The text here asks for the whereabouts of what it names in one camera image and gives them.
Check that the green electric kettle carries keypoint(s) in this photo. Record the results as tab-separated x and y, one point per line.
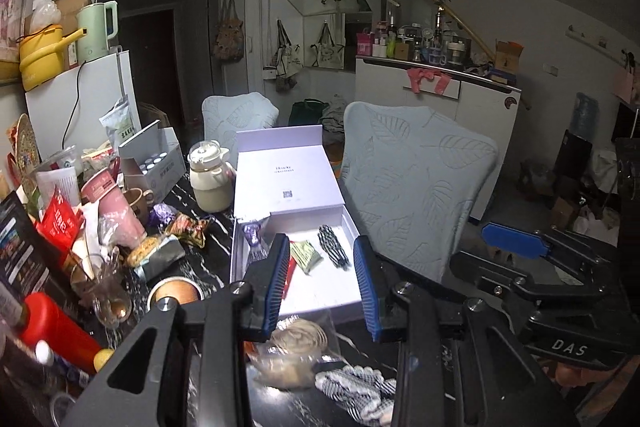
95	32

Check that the brown cardboard box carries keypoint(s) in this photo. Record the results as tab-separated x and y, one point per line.
70	4

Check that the pile of clothes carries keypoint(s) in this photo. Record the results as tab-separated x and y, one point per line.
334	117

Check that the person's right hand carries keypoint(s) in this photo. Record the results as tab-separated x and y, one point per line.
570	376

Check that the black-white striped packet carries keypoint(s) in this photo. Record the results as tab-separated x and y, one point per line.
355	389
332	244

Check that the open cardboard box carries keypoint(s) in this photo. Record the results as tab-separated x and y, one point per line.
507	57

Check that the glass cup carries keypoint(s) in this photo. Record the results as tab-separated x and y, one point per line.
107	292

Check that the red foil snack bag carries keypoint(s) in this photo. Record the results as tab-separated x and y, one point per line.
60	222

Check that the stainless steel bowl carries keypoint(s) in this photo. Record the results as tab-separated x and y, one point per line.
175	294

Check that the green bag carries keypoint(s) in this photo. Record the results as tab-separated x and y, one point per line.
307	112

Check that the white cardboard bottle box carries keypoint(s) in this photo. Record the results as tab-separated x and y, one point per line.
155	162

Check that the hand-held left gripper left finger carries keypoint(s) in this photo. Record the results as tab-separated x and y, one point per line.
277	279

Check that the yellow pot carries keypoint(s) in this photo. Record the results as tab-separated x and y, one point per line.
42	57

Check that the green white pouch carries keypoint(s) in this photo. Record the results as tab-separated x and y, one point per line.
120	119

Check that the crumpled clear plastic bag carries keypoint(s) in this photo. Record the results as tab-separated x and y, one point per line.
45	14

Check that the cream insulated jug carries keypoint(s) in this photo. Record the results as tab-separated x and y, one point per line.
210	179

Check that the pale green packet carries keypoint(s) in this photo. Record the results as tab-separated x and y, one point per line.
307	253

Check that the purple candy wrapper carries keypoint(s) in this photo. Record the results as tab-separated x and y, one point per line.
162	214

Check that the tall clear bottle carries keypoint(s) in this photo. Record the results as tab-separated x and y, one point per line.
391	7

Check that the white fridge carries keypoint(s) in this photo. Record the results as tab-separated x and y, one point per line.
85	102

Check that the light blue covered chair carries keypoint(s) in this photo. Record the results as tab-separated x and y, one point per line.
240	112
410	187

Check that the white printed tote bag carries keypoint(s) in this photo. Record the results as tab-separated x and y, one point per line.
287	52
327	47

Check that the woven round plate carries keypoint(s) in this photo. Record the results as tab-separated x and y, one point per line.
25	142

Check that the framed picture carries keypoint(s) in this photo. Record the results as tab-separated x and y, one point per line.
10	22

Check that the cluster of bottles and jars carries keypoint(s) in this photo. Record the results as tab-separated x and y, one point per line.
420	46

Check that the black product box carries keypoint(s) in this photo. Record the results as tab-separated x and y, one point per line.
20	247

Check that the grey green packet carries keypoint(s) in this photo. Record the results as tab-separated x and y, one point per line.
160	254

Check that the lavender gift box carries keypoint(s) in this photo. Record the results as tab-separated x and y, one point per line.
290	172

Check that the blue water jug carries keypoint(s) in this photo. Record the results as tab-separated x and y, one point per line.
585	112

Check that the dark wooden door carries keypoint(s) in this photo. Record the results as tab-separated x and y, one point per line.
150	57

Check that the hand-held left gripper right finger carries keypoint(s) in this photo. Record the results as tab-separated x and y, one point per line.
367	292

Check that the wall hook rail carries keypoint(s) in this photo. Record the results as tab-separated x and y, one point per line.
592	39

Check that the pink cloth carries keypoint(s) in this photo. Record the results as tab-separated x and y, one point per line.
427	79

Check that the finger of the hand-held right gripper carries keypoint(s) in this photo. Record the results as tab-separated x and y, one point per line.
515	239
490	272

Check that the pink paper bag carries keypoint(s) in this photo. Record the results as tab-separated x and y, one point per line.
627	82

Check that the gold red snack packet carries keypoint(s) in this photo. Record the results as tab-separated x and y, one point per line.
187	229

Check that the small cardboard box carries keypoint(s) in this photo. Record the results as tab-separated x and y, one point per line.
565	212

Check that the black cabinet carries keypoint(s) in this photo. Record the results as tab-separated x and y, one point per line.
625	122

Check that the wall outlet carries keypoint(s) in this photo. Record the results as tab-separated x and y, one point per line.
550	69

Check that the brown tote bag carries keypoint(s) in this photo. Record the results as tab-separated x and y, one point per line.
227	34

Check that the clear plastic bag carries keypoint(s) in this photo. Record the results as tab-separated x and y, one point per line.
45	14
295	347

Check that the purple silver foil packet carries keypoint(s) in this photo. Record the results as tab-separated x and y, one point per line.
252	234

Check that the brown mug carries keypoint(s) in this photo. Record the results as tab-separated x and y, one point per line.
137	202

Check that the white plastic cup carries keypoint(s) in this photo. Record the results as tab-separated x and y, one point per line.
60	184

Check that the white tube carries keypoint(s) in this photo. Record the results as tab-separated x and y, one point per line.
60	362

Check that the red plastic bottle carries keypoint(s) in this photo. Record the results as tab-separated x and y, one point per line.
55	327

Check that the small white pouch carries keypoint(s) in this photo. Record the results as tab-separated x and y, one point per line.
270	73

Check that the white cabinet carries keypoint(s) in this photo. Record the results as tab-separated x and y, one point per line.
480	122

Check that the pink tumbler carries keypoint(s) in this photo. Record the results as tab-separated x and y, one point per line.
112	207

